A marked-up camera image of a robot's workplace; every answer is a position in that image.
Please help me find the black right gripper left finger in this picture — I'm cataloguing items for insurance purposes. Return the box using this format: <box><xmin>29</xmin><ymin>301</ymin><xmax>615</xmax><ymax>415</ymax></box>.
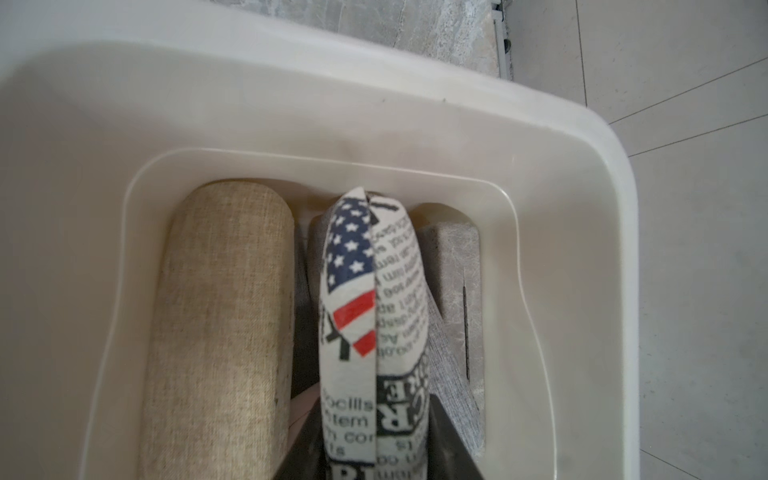
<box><xmin>273</xmin><ymin>400</ymin><xmax>326</xmax><ymax>480</ymax></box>

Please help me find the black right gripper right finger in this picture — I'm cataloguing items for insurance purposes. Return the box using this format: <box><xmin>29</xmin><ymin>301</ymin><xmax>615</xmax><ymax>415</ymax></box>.
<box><xmin>427</xmin><ymin>401</ymin><xmax>483</xmax><ymax>480</ymax></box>

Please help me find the tan glasses case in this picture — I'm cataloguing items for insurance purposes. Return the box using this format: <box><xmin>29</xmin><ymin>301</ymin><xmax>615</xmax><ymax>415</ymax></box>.
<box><xmin>138</xmin><ymin>181</ymin><xmax>294</xmax><ymax>479</ymax></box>

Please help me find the grey rectangular case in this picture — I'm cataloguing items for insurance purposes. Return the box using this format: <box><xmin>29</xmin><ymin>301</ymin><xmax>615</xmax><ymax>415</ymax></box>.
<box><xmin>417</xmin><ymin>222</ymin><xmax>485</xmax><ymax>411</ymax></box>

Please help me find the light grey slit case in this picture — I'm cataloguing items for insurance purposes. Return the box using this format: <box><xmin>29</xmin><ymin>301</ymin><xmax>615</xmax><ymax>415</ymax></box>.
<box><xmin>307</xmin><ymin>212</ymin><xmax>485</xmax><ymax>460</ymax></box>

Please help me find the cream plastic storage box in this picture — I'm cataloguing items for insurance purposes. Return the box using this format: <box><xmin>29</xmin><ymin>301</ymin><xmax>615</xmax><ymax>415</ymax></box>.
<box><xmin>1</xmin><ymin>1</ymin><xmax>639</xmax><ymax>479</ymax></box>

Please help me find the pink case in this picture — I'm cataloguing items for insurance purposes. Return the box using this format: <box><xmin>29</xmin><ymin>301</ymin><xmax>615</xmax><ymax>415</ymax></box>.
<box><xmin>287</xmin><ymin>383</ymin><xmax>320</xmax><ymax>449</ymax></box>

